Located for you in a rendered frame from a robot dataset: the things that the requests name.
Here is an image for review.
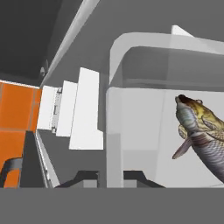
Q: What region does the grey fridge freezer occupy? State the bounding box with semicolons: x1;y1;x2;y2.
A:
0;0;224;189

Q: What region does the raw whole fish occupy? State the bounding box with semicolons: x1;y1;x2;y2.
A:
171;94;224;184

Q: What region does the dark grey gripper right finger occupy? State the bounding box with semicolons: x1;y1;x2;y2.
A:
122;170;166;189

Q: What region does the clear plastic meat container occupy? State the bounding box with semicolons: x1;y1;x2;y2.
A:
105;24;224;189

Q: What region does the dark grey door handle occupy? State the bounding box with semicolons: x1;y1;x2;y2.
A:
0;157;24;189

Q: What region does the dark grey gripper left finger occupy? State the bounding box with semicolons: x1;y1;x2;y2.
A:
54;170;101;189

